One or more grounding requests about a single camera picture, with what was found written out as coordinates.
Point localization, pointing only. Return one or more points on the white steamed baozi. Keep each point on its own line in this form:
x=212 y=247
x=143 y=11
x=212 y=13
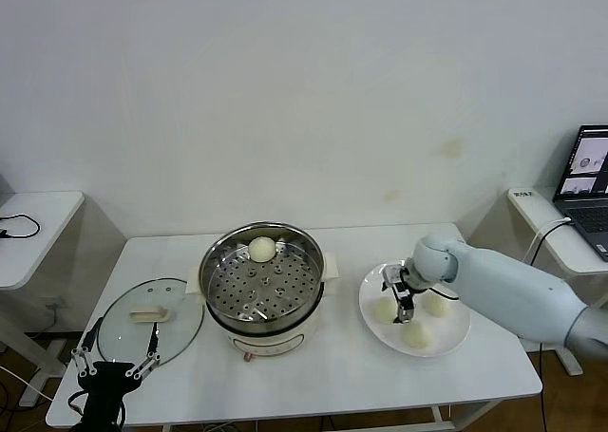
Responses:
x=439 y=306
x=384 y=311
x=418 y=334
x=262 y=250

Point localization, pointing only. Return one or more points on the white round plate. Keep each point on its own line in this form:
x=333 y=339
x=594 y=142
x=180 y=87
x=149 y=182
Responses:
x=370 y=285

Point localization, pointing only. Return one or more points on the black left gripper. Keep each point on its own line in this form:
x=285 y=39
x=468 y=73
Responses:
x=107 y=389

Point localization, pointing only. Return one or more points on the dark grey open laptop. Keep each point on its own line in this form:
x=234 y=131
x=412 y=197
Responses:
x=582 y=213

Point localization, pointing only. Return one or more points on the white side table with laptop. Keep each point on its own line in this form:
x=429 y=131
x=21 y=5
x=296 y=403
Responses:
x=532 y=209

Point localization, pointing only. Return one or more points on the cream electric cooker base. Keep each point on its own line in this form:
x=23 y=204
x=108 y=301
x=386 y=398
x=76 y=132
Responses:
x=266 y=339

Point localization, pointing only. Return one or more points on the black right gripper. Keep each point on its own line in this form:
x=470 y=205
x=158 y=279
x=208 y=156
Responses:
x=409 y=282

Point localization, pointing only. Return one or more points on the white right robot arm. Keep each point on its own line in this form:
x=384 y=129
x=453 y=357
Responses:
x=513 y=289

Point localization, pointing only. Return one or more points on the stainless steel steamer basket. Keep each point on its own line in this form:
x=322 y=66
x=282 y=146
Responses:
x=304 y=266

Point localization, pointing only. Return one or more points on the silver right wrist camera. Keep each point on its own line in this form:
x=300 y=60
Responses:
x=393 y=276

